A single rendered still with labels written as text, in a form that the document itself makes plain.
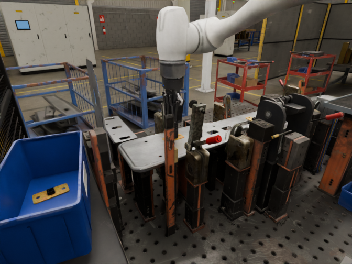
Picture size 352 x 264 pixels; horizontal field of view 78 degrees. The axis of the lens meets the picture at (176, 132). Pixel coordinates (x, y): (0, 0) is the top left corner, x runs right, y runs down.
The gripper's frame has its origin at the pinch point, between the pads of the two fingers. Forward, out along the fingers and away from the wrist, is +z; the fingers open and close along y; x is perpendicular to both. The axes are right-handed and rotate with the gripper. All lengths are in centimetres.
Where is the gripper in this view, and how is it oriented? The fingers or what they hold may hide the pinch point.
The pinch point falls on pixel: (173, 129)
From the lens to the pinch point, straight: 84.7
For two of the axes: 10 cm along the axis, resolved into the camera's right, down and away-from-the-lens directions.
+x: -8.6, 2.2, -4.5
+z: 0.0, 9.0, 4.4
